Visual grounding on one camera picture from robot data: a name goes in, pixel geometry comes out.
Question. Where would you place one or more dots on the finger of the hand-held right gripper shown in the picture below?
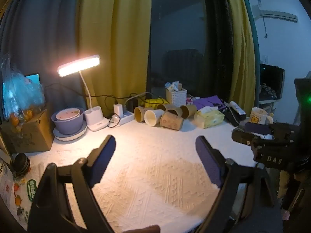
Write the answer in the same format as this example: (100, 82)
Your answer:
(257, 128)
(244, 137)

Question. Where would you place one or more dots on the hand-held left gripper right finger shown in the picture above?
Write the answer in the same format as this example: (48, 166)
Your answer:
(209, 161)

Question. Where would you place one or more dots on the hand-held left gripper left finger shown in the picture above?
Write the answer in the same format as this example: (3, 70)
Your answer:
(103, 161)

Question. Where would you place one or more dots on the plain brown paper cup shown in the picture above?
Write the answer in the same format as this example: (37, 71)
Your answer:
(189, 111)
(139, 114)
(175, 111)
(164, 106)

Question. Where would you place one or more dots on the patterned brown paper cup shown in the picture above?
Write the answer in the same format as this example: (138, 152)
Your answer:
(171, 121)

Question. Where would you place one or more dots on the white paper cup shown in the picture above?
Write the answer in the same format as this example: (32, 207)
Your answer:
(153, 117)

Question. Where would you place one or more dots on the white mug with bear print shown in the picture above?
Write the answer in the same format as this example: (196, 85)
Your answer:
(258, 117)

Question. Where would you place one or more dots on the black box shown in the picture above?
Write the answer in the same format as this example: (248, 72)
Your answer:
(233, 117)

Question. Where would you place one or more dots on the white tube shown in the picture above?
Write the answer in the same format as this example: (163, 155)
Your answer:
(237, 106)

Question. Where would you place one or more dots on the pale round plate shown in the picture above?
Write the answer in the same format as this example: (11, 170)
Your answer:
(73, 137)

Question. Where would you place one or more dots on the yellow tissue pack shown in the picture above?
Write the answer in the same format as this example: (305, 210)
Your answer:
(209, 119)

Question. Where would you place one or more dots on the white desk lamp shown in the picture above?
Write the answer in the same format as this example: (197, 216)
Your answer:
(96, 121)

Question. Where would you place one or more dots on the white power strip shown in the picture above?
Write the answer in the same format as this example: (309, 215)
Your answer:
(126, 119)

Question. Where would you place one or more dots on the black monitor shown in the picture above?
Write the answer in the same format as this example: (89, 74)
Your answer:
(272, 81)

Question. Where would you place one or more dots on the purple bowl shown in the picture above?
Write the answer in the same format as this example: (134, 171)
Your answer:
(69, 126)

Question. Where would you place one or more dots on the purple cloth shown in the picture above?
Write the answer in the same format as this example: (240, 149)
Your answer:
(210, 101)

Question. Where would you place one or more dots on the white textured table cover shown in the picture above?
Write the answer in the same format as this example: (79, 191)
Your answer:
(155, 170)

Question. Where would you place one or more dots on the white charger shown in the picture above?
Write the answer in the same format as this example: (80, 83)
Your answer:
(118, 109)

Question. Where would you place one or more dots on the pink inner bowl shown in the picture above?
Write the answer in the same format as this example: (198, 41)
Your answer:
(67, 114)

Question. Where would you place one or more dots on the black charger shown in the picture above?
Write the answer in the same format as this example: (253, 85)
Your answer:
(132, 105)

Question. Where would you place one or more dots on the white woven basket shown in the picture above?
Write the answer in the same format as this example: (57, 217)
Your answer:
(176, 97)

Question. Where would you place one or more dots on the cardboard box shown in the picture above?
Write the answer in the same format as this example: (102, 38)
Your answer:
(31, 136)

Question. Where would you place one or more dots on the narrow yellow curtain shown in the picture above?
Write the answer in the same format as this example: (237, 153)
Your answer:
(240, 53)

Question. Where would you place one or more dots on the yellow packet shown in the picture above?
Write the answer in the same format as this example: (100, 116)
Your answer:
(154, 102)

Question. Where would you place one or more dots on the black round pouch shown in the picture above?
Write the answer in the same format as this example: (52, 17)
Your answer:
(21, 165)

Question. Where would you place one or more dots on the printed fruit leaflet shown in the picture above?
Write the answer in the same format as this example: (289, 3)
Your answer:
(17, 194)

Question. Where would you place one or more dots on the clear plastic bag of oranges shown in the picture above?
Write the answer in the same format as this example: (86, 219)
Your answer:
(21, 94)

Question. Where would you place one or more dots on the white air conditioner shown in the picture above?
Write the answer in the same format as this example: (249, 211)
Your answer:
(277, 14)

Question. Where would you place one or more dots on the wide yellow curtain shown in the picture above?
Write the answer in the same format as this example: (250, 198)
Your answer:
(114, 41)

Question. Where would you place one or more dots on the grey-blue curtain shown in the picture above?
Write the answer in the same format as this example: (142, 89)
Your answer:
(41, 29)

